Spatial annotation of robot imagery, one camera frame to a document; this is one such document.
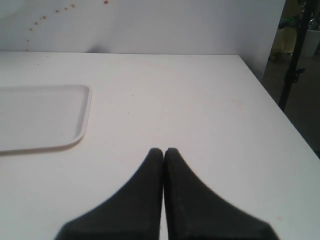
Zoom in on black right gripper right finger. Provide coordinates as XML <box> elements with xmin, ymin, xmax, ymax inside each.
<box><xmin>163</xmin><ymin>148</ymin><xmax>278</xmax><ymax>240</ymax></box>

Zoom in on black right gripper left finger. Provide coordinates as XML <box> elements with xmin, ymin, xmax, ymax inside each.
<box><xmin>56</xmin><ymin>148</ymin><xmax>164</xmax><ymax>240</ymax></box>

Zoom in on white rectangular plastic tray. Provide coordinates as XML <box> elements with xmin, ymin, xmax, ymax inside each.
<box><xmin>0</xmin><ymin>84</ymin><xmax>93</xmax><ymax>153</ymax></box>

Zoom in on black tripod pole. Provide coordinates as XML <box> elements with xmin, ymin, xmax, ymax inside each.
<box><xmin>278</xmin><ymin>0</ymin><xmax>315</xmax><ymax>112</ymax></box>

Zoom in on yellow object in background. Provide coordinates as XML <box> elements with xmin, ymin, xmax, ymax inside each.
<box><xmin>269</xmin><ymin>16</ymin><xmax>300</xmax><ymax>61</ymax></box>

